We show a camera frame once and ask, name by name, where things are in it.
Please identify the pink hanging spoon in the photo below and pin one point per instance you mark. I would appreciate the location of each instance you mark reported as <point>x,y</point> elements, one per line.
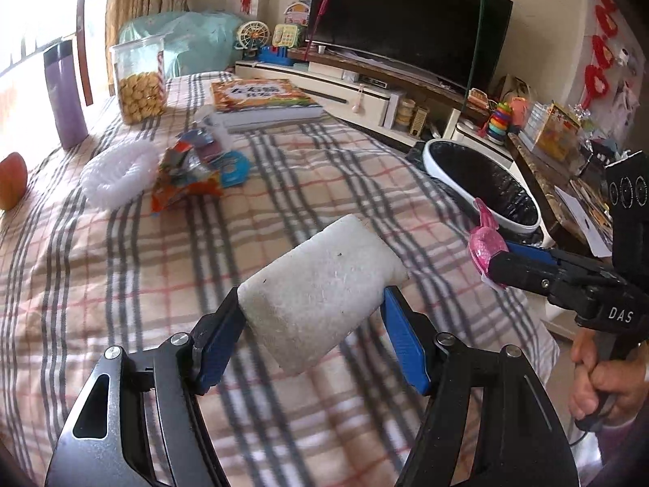
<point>358,101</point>

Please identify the teal covered armchair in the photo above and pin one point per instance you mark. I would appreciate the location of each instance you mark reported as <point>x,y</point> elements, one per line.
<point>192,35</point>

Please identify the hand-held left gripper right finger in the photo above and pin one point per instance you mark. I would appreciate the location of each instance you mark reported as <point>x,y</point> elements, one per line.
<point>405,340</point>

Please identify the green toy telephone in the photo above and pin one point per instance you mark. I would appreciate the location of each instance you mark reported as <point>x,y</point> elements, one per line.
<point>288,35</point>

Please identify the arched pink white toy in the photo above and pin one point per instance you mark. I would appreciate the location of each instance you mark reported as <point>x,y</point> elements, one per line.
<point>298,12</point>

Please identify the blue round packet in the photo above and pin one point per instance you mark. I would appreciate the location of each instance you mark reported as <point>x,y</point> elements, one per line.
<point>234,170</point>

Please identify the person's right hand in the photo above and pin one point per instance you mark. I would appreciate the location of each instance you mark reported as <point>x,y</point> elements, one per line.
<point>618,385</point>

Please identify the silver wrapper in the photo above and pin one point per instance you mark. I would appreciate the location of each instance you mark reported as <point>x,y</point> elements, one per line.
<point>212,127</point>

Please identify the colourful toy box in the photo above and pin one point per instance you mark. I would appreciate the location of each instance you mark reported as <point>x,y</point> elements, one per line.
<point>557,132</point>

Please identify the red-framed balcony door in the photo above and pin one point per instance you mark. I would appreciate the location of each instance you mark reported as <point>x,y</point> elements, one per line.
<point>84,35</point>

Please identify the pink wrapper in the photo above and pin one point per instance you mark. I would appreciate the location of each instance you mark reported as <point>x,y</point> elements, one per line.
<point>484,248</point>

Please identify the thick white book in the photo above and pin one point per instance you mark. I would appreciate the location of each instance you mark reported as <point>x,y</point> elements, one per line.
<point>274,117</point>

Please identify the marble-topped white cabinet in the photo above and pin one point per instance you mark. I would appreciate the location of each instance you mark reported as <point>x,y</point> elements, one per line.
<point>537,177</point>

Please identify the yellow grid toy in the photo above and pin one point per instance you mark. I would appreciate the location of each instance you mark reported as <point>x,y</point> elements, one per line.
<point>419,120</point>

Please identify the plaid tablecloth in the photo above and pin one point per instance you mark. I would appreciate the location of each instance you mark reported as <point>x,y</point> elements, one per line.
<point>127,289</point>

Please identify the blue plastic toy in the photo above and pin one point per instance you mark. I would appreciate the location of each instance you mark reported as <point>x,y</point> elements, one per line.
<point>276,56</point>

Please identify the toy ferris wheel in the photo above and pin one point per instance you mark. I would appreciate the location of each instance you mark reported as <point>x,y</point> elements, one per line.
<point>252,38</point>

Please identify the orange snack wrapper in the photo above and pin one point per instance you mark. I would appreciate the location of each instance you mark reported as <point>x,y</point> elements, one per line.
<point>182,185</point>

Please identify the red apple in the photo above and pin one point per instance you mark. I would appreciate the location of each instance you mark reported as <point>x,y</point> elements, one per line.
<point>12,180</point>

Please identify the white foam block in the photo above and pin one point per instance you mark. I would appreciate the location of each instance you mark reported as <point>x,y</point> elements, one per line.
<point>319,284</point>

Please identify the purple thermos bottle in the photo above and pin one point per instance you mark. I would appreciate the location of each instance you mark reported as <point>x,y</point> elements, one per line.
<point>66,101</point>

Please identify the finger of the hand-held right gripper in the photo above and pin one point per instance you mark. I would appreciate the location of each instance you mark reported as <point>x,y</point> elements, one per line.
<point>530,254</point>
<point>522,276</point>

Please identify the cream round stacked container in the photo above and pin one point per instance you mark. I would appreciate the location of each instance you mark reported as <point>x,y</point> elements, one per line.
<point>404,111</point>

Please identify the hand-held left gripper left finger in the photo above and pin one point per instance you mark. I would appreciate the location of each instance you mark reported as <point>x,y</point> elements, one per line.
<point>218,345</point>

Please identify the white bin with black bag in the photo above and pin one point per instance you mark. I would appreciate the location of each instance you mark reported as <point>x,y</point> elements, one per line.
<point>486,187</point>

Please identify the white paper sheet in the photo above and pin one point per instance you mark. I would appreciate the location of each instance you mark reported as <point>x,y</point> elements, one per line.
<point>583,218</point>

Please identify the clear cookie jar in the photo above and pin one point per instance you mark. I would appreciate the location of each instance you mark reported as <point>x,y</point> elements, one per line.
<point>139,91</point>

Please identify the black flat television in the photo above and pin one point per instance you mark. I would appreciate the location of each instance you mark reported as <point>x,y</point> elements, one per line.
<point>405,20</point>

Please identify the blue small wrapper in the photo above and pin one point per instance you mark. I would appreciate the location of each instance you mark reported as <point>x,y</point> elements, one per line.
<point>195,138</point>

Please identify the white television cabinet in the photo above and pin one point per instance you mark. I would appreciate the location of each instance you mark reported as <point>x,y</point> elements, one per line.
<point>329,83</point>

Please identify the orange toy cash register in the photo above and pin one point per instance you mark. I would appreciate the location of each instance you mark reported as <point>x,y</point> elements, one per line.
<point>477,99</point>

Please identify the red paper wall decoration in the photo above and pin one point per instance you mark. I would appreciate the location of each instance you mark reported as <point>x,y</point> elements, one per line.
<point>598,45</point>

